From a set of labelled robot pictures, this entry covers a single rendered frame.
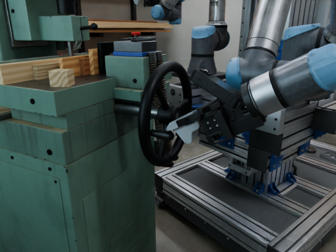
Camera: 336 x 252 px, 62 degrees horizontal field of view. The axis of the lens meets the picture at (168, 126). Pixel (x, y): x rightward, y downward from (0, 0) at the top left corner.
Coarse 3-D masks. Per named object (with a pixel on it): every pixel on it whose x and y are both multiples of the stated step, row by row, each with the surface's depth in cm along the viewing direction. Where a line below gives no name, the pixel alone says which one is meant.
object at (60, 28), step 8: (40, 16) 83; (48, 16) 82; (56, 16) 80; (64, 16) 79; (72, 16) 78; (80, 16) 81; (40, 24) 84; (48, 24) 82; (56, 24) 81; (64, 24) 80; (72, 24) 79; (80, 24) 81; (40, 32) 85; (48, 32) 83; (56, 32) 82; (64, 32) 80; (72, 32) 79; (80, 32) 82; (88, 32) 85; (56, 40) 83; (64, 40) 81; (72, 40) 80; (80, 40) 82
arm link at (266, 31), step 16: (272, 0) 62; (288, 0) 63; (256, 16) 63; (272, 16) 61; (256, 32) 62; (272, 32) 61; (256, 48) 61; (272, 48) 61; (240, 64) 61; (256, 64) 60; (272, 64) 58; (240, 80) 61
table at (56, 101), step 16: (32, 80) 76; (48, 80) 76; (80, 80) 76; (96, 80) 76; (112, 80) 80; (0, 96) 72; (16, 96) 69; (32, 96) 66; (48, 96) 63; (64, 96) 65; (80, 96) 70; (96, 96) 75; (112, 96) 81; (128, 96) 79; (48, 112) 65; (64, 112) 66
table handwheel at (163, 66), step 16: (160, 64) 69; (176, 64) 73; (160, 80) 66; (144, 96) 64; (160, 96) 70; (128, 112) 81; (144, 112) 63; (160, 112) 74; (176, 112) 75; (144, 128) 64; (144, 144) 66; (160, 144) 76; (176, 144) 84; (160, 160) 73
